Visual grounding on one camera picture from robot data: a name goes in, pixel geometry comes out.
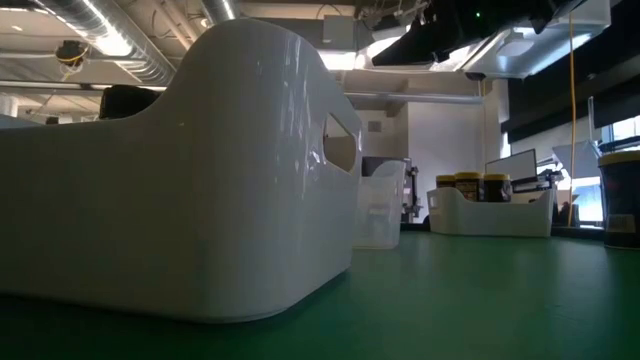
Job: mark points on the white plastic bin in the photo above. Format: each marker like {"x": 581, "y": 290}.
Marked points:
{"x": 490, "y": 220}
{"x": 200, "y": 200}

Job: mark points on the yellow-lid dark spice can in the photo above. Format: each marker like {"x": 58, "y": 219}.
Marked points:
{"x": 445, "y": 182}
{"x": 497, "y": 190}

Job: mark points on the yellow-lid can green-lettered label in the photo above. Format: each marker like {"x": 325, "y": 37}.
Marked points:
{"x": 468, "y": 187}

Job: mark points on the yellow-lid can red chili print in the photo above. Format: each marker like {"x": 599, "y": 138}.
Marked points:
{"x": 622, "y": 200}

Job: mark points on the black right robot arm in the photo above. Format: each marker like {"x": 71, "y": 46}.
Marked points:
{"x": 440, "y": 35}

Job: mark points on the translucent plastic bin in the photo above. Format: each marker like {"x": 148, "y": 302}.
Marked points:
{"x": 377, "y": 220}

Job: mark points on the long grey ceiling pipe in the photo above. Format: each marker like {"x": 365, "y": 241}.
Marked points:
{"x": 425, "y": 98}

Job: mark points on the grey junction box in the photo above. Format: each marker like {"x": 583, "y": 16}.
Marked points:
{"x": 339, "y": 30}

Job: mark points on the green table mat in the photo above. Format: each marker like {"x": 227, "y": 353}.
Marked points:
{"x": 450, "y": 300}

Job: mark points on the computer monitor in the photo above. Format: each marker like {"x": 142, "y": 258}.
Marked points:
{"x": 512, "y": 165}

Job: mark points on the black desk equipment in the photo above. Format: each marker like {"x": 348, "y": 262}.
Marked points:
{"x": 537, "y": 184}

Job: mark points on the white light fixture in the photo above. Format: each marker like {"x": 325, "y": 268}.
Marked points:
{"x": 525, "y": 50}

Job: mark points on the person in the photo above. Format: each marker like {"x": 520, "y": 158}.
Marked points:
{"x": 567, "y": 215}

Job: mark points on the thin grey ceiling pipe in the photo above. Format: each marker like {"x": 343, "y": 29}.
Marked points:
{"x": 50, "y": 86}

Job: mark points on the wall vent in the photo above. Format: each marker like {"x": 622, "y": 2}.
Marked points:
{"x": 375, "y": 126}

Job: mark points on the dome security camera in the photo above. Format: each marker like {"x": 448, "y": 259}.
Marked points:
{"x": 475, "y": 76}

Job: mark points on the narrow silver spiral duct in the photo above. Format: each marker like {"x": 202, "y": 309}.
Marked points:
{"x": 220, "y": 10}

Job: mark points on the black table border frame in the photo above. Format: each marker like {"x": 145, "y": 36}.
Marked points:
{"x": 575, "y": 232}

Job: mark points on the wide silver spiral duct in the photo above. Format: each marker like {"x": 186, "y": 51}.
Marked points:
{"x": 75, "y": 12}

